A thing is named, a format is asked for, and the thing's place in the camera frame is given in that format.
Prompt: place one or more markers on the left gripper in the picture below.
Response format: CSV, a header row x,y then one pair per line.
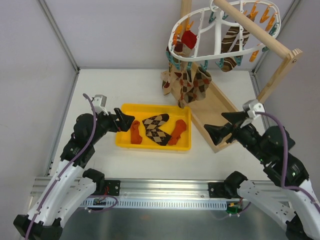
x,y
117,119

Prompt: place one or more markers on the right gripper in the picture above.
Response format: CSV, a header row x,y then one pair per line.
x,y
236,127

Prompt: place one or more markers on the grey argyle sock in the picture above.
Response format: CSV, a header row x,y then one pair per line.
x,y
199,82
186,87

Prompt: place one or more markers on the teal clothes peg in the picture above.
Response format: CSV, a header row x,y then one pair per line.
x,y
204,66
189,66
174,61

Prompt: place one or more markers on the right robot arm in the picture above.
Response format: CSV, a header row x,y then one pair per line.
x,y
267,140

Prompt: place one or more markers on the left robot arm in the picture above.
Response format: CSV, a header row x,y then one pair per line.
x,y
72,183

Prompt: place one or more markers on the wooden hanger stand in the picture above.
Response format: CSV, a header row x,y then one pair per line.
x,y
209,109

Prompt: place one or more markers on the white round sock hanger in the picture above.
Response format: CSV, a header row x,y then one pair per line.
x,y
259,21

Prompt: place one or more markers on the orange sock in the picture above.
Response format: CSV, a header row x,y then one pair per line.
x,y
180,127
135,137

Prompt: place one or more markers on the yellow plastic tray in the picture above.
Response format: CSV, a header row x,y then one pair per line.
x,y
143,111

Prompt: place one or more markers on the brown striped sock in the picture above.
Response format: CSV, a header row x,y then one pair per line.
x,y
230,43

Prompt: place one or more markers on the red cuffed hanging sock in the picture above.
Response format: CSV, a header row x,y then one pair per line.
x,y
189,39

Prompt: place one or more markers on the orange clothes peg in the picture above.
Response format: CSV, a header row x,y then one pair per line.
x,y
189,25
176,35

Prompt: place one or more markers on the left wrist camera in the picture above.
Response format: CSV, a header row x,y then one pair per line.
x,y
99,102

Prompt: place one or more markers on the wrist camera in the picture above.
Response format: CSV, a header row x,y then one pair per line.
x,y
252,108
99,102

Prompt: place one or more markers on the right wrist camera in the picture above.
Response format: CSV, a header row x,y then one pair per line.
x,y
252,108

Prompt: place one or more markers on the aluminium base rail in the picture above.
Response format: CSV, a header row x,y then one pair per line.
x,y
163,194

